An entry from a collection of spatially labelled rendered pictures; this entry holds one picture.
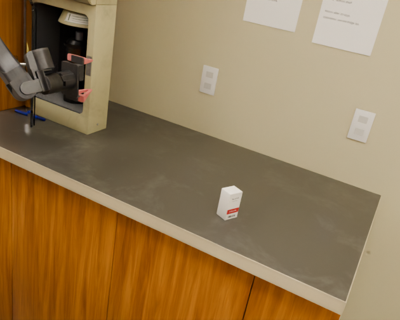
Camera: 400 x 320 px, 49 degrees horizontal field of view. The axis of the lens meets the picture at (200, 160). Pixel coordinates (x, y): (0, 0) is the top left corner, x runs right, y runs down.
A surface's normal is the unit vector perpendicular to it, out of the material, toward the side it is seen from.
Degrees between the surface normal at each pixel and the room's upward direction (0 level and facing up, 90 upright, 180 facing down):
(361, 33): 90
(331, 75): 90
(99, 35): 90
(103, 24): 90
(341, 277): 0
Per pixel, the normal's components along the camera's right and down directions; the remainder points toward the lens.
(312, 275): 0.17, -0.90
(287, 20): -0.47, 0.29
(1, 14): 0.87, 0.33
